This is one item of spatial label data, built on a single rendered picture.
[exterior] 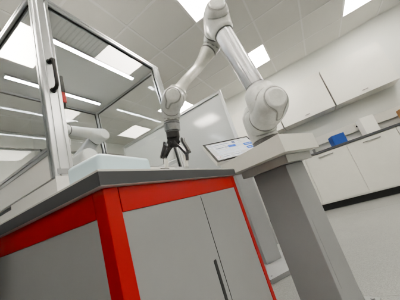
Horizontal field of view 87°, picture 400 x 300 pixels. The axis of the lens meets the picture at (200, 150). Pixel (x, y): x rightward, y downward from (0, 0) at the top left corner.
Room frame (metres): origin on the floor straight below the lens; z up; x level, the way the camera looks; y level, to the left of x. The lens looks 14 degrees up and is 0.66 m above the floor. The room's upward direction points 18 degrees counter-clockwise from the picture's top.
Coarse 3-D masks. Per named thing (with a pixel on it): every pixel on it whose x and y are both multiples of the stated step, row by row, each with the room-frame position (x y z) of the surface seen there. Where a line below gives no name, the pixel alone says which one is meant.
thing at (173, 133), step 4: (168, 132) 1.10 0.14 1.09; (172, 132) 1.10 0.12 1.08; (176, 132) 1.11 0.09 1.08; (168, 136) 1.11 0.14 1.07; (172, 136) 1.10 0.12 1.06; (176, 136) 1.12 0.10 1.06; (168, 140) 1.14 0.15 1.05; (172, 140) 1.13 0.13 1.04; (176, 140) 1.12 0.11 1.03; (172, 144) 1.13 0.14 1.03
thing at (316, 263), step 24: (264, 168) 1.08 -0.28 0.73; (288, 168) 1.05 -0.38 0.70; (264, 192) 1.16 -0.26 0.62; (288, 192) 1.07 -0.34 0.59; (312, 192) 1.15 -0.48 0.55; (288, 216) 1.10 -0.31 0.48; (312, 216) 1.07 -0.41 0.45; (288, 240) 1.14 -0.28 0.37; (312, 240) 1.05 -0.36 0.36; (336, 240) 1.16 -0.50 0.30; (288, 264) 1.18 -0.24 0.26; (312, 264) 1.09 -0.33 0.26; (336, 264) 1.09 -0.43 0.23; (312, 288) 1.12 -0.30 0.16; (336, 288) 1.04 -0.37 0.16
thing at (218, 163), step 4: (244, 136) 2.16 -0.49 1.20; (224, 140) 2.08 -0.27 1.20; (228, 140) 2.08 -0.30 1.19; (208, 144) 2.01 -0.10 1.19; (204, 148) 1.96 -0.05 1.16; (208, 152) 1.91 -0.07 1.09; (208, 156) 1.93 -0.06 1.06; (212, 156) 1.86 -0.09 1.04; (236, 156) 1.89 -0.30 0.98; (212, 160) 1.87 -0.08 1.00; (216, 160) 1.82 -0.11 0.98; (220, 160) 1.82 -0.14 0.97; (224, 160) 1.83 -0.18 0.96; (228, 160) 1.85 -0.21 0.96; (216, 164) 1.83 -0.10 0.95; (220, 164) 1.83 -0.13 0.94
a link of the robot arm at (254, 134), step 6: (246, 108) 1.13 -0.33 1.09; (246, 114) 1.12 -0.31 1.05; (246, 120) 1.12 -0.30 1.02; (246, 126) 1.16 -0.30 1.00; (252, 126) 1.08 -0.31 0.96; (276, 126) 1.10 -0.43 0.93; (246, 132) 1.19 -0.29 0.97; (252, 132) 1.12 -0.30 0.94; (258, 132) 1.09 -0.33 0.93; (264, 132) 1.09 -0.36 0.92; (270, 132) 1.11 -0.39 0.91; (276, 132) 1.13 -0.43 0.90; (252, 138) 1.15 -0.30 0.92; (258, 138) 1.12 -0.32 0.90; (252, 144) 1.19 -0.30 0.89
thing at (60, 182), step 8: (56, 176) 0.81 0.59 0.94; (64, 176) 0.84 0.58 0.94; (48, 184) 0.84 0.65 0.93; (56, 184) 0.81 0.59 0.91; (64, 184) 0.84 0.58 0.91; (40, 192) 0.87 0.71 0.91; (48, 192) 0.84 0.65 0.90; (24, 200) 0.93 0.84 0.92; (32, 200) 0.90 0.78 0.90; (40, 200) 0.87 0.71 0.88; (16, 208) 0.97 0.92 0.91; (24, 208) 0.94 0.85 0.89; (8, 216) 1.01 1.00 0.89
